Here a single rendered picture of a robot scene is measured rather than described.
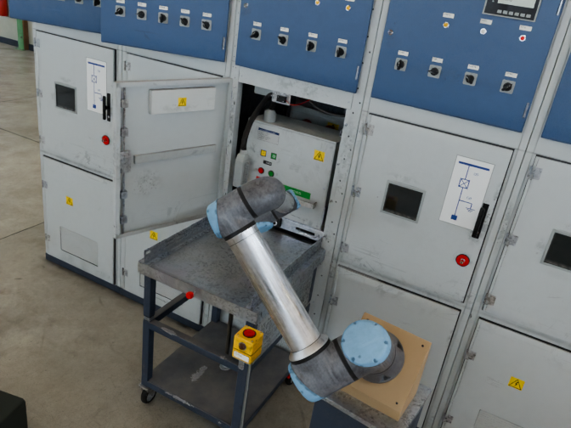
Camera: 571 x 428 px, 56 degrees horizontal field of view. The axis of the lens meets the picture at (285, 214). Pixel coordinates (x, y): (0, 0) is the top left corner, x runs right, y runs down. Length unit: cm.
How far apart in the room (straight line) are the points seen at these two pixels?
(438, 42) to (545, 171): 66
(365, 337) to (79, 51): 234
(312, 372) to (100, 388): 156
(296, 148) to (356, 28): 65
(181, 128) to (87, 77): 87
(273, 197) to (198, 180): 114
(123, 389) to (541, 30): 254
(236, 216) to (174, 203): 111
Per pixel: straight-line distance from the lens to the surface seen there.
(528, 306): 254
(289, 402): 304
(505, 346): 264
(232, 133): 277
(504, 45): 226
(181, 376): 286
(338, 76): 243
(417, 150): 237
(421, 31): 231
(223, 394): 278
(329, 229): 265
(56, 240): 398
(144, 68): 304
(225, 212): 169
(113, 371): 316
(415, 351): 199
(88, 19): 321
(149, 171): 262
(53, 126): 365
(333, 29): 243
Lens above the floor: 210
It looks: 25 degrees down
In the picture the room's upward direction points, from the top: 9 degrees clockwise
